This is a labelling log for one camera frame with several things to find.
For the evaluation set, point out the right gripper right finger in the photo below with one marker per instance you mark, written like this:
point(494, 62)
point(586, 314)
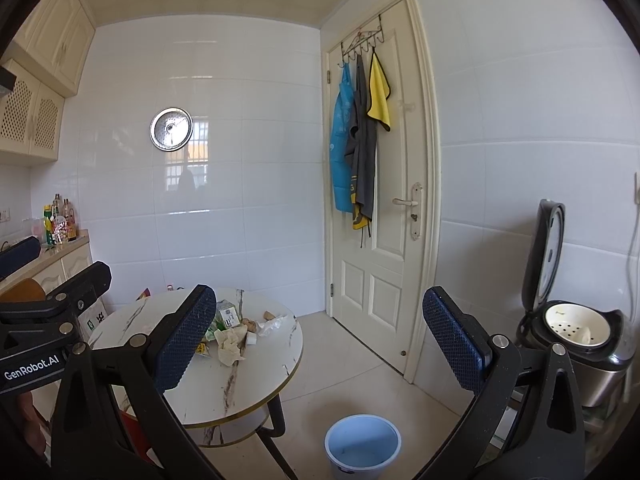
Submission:
point(524, 420)

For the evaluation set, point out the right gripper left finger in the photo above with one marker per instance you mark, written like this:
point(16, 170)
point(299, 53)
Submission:
point(89, 439)

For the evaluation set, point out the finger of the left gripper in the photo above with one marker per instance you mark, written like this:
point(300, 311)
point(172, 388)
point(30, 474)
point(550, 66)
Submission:
point(82, 279)
point(18, 255)

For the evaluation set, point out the green white milk carton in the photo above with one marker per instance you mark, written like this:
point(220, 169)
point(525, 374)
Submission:
point(226, 318)

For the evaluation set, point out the light blue plastic bucket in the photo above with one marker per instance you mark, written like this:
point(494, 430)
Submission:
point(361, 447)

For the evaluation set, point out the person's left hand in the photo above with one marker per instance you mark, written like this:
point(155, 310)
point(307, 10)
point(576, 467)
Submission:
point(32, 430)

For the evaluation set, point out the brown wooden chair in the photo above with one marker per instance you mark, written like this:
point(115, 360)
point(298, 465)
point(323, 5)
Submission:
point(24, 291)

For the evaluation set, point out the bottles on counter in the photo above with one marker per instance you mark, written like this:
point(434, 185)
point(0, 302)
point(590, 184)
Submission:
point(59, 221)

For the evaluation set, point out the crumpled beige paper napkin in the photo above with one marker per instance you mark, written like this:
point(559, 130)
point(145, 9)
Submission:
point(230, 343)

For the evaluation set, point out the round white marble table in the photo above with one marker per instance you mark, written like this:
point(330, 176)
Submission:
point(222, 405)

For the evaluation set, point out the clear plastic bag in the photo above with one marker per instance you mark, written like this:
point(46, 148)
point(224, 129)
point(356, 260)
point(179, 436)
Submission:
point(266, 328)

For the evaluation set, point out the white panel door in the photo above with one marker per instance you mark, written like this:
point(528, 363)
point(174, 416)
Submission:
point(375, 291)

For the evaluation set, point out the blue apron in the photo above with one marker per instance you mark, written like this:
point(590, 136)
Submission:
point(340, 169)

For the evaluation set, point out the dark grey apron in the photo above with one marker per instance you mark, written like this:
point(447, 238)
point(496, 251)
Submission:
point(360, 155)

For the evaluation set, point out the yellow cloth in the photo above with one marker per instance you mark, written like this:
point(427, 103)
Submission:
point(379, 93)

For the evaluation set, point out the over-door hook rack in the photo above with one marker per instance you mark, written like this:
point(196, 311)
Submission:
point(365, 39)

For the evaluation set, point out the round silver wall cover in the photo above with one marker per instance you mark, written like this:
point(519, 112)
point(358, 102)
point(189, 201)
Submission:
point(171, 129)

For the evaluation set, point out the cream upper wall cabinets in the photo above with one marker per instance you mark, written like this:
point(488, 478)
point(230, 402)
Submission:
point(47, 57)

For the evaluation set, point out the silver door handle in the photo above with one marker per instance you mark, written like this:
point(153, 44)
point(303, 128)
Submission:
point(413, 204)

